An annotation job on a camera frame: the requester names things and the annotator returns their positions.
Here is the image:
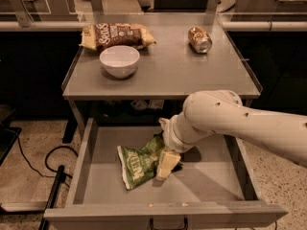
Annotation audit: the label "grey open drawer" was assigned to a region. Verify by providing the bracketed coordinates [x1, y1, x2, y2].
[44, 119, 288, 230]

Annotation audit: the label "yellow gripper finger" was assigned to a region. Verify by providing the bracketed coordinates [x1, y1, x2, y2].
[158, 118, 169, 130]
[156, 150, 180, 180]

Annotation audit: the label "black floor cable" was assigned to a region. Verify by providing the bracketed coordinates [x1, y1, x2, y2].
[3, 127, 79, 188]

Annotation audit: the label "black drawer handle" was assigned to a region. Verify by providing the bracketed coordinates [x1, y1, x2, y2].
[149, 217, 189, 230]

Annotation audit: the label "white ceramic bowl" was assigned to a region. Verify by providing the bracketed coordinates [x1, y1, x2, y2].
[100, 45, 140, 79]

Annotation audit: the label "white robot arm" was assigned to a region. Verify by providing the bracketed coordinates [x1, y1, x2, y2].
[159, 90, 307, 167]

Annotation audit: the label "brown and yellow chip bag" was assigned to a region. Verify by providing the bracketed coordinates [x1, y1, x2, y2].
[81, 23, 155, 52]

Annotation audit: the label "gold soda can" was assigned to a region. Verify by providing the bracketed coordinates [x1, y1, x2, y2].
[188, 26, 212, 54]

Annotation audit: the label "black floor rail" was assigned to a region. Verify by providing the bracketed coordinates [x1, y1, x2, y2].
[38, 165, 64, 230]

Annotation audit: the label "green jalapeno chip bag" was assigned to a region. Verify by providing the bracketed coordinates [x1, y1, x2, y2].
[117, 134, 182, 190]

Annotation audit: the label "white horizontal rail pipe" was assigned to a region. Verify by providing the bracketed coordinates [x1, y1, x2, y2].
[0, 20, 307, 33]

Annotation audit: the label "grey counter cabinet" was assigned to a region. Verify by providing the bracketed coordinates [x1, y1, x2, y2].
[63, 12, 261, 130]

